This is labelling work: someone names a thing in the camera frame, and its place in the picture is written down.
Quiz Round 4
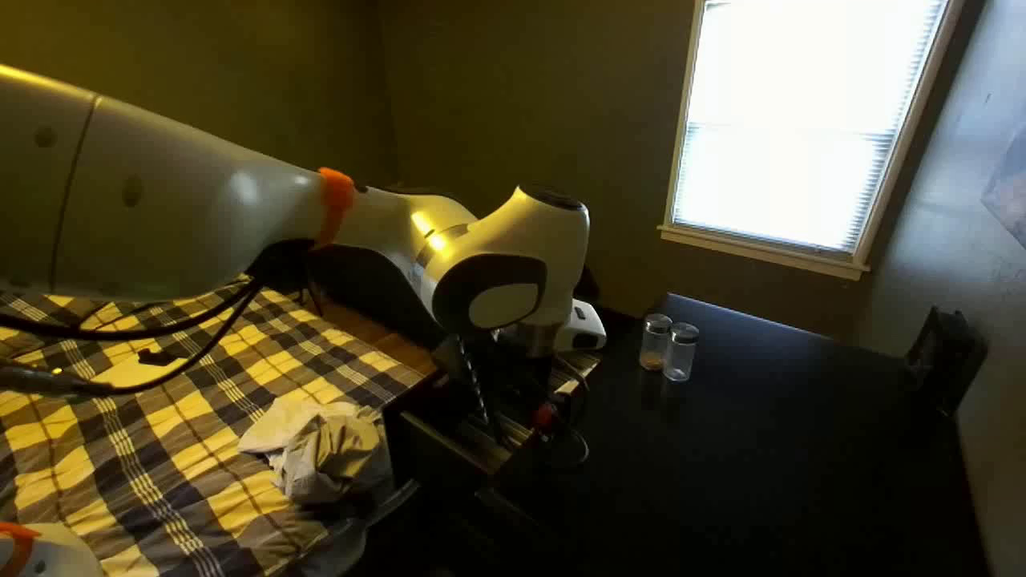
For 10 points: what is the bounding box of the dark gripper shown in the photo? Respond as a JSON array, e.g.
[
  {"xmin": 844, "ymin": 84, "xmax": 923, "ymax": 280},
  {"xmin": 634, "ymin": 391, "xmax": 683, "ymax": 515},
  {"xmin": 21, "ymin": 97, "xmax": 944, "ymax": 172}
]
[{"xmin": 452, "ymin": 336, "xmax": 585, "ymax": 443}]

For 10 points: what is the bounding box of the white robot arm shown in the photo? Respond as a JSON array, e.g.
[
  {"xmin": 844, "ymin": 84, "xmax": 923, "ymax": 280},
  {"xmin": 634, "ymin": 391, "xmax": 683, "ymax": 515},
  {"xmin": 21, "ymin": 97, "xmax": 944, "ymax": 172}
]
[{"xmin": 0, "ymin": 63, "xmax": 589, "ymax": 349}]

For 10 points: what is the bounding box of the glass spice shaker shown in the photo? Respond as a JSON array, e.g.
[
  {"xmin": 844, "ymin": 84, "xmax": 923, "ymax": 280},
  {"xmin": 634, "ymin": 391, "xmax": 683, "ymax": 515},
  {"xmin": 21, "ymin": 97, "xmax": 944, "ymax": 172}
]
[
  {"xmin": 665, "ymin": 323, "xmax": 700, "ymax": 381},
  {"xmin": 637, "ymin": 315, "xmax": 673, "ymax": 372}
]

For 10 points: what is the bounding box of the dark wooden dresser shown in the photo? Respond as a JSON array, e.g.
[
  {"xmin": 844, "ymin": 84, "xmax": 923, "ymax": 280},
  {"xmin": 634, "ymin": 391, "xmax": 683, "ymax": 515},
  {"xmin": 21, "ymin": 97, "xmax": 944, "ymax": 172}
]
[{"xmin": 414, "ymin": 295, "xmax": 992, "ymax": 577}]

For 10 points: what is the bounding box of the open upper dresser drawer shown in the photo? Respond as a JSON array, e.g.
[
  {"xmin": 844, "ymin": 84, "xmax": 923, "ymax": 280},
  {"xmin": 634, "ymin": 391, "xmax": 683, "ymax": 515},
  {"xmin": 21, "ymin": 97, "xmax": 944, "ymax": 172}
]
[{"xmin": 385, "ymin": 358, "xmax": 596, "ymax": 497}]

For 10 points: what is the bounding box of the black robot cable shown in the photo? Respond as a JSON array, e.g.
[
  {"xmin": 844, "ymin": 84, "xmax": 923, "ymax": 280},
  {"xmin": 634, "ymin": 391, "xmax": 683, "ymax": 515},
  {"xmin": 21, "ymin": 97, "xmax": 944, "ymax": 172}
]
[{"xmin": 0, "ymin": 280, "xmax": 267, "ymax": 402}]

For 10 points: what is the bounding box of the bright window with blinds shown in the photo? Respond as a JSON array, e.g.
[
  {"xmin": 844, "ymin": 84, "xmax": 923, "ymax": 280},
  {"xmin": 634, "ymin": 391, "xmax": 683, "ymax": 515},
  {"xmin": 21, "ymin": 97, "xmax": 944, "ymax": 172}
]
[{"xmin": 659, "ymin": 0, "xmax": 967, "ymax": 283}]

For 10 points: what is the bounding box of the plaid yellow black bedspread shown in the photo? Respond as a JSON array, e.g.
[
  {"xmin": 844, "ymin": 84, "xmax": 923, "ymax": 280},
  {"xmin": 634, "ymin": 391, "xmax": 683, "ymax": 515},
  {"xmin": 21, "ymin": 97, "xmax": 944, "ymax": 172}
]
[{"xmin": 0, "ymin": 292, "xmax": 433, "ymax": 577}]

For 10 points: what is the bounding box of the small black device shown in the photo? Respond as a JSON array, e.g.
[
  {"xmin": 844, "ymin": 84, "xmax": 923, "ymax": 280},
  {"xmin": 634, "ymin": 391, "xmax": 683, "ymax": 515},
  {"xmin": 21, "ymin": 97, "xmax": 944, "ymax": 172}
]
[{"xmin": 904, "ymin": 309, "xmax": 987, "ymax": 418}]

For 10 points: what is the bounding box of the crumpled grey white cloth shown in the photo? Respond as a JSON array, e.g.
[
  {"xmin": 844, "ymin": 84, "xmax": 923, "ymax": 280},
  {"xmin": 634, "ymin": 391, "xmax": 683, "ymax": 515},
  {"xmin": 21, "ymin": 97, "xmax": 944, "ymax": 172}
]
[{"xmin": 239, "ymin": 396, "xmax": 387, "ymax": 507}]

